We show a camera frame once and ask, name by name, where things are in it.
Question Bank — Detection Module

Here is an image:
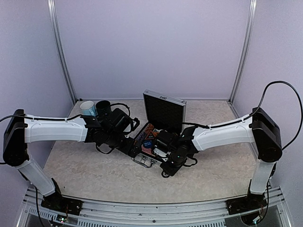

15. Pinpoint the red triangular button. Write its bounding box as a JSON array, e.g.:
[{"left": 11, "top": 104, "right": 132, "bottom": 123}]
[{"left": 145, "top": 131, "right": 157, "bottom": 140}]

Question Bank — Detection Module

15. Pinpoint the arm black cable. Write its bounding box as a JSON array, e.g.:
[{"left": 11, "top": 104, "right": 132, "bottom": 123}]
[
  {"left": 0, "top": 101, "right": 133, "bottom": 154},
  {"left": 181, "top": 80, "right": 303, "bottom": 151}
]

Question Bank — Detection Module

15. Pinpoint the red playing card deck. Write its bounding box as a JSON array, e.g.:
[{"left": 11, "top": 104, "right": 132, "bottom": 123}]
[{"left": 141, "top": 145, "right": 154, "bottom": 156}]

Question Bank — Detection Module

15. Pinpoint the aluminium frame post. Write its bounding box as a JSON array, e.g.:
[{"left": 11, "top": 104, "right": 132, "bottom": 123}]
[
  {"left": 229, "top": 0, "right": 258, "bottom": 105},
  {"left": 47, "top": 0, "right": 77, "bottom": 104}
]

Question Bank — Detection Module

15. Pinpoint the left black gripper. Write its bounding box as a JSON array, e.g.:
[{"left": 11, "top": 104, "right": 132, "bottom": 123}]
[{"left": 104, "top": 131, "right": 142, "bottom": 158}]

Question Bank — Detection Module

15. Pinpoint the light blue mug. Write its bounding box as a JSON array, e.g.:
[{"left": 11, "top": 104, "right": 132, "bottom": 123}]
[{"left": 80, "top": 101, "right": 97, "bottom": 116}]

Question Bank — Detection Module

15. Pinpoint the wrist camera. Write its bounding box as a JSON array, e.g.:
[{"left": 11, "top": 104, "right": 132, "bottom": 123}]
[
  {"left": 152, "top": 145, "right": 168, "bottom": 158},
  {"left": 124, "top": 118, "right": 140, "bottom": 137}
]

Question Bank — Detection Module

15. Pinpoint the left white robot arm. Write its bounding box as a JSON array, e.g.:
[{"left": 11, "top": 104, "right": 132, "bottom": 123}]
[{"left": 3, "top": 108, "right": 140, "bottom": 210}]

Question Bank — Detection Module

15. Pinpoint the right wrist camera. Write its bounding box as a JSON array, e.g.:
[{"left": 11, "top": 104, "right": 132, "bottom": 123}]
[{"left": 152, "top": 145, "right": 168, "bottom": 158}]

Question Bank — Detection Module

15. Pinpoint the left aluminium frame post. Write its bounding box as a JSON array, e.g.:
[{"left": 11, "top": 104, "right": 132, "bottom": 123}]
[{"left": 47, "top": 0, "right": 77, "bottom": 104}]

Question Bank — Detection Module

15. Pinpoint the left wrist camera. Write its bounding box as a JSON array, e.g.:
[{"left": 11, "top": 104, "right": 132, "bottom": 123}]
[{"left": 124, "top": 118, "right": 140, "bottom": 137}]

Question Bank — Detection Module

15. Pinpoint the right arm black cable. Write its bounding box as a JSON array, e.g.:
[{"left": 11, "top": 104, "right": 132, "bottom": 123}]
[{"left": 181, "top": 80, "right": 303, "bottom": 151}]

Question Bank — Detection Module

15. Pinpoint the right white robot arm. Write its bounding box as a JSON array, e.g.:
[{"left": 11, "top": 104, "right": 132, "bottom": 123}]
[{"left": 151, "top": 107, "right": 283, "bottom": 210}]

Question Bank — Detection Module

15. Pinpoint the right aluminium frame post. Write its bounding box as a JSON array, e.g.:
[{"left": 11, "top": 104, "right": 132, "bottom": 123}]
[{"left": 229, "top": 0, "right": 258, "bottom": 105}]

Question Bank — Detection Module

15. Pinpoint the dark green mug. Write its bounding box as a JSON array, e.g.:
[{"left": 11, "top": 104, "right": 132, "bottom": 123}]
[{"left": 95, "top": 100, "right": 112, "bottom": 117}]

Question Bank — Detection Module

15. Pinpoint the aluminium poker case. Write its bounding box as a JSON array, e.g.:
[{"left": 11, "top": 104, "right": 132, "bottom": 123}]
[{"left": 132, "top": 89, "right": 187, "bottom": 168}]

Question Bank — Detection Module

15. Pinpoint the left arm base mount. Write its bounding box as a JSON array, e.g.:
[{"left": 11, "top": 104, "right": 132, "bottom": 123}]
[{"left": 41, "top": 197, "right": 83, "bottom": 216}]

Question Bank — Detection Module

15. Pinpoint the black poker chip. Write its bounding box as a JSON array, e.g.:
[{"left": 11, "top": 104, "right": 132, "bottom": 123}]
[{"left": 161, "top": 172, "right": 169, "bottom": 178}]

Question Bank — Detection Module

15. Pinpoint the front aluminium rail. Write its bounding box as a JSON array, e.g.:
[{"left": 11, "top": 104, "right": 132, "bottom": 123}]
[{"left": 22, "top": 192, "right": 288, "bottom": 227}]

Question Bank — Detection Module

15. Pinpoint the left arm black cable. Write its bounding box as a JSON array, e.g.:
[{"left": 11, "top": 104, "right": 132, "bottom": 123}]
[{"left": 0, "top": 101, "right": 133, "bottom": 154}]

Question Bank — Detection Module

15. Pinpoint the left chip row in case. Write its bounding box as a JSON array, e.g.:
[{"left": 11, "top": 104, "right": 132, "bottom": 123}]
[{"left": 135, "top": 123, "right": 154, "bottom": 142}]

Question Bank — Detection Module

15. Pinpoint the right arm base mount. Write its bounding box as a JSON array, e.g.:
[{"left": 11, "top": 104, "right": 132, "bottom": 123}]
[{"left": 226, "top": 195, "right": 267, "bottom": 215}]

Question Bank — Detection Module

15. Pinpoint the blue small blind button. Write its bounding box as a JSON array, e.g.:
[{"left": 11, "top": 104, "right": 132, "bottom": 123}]
[{"left": 142, "top": 140, "right": 153, "bottom": 148}]

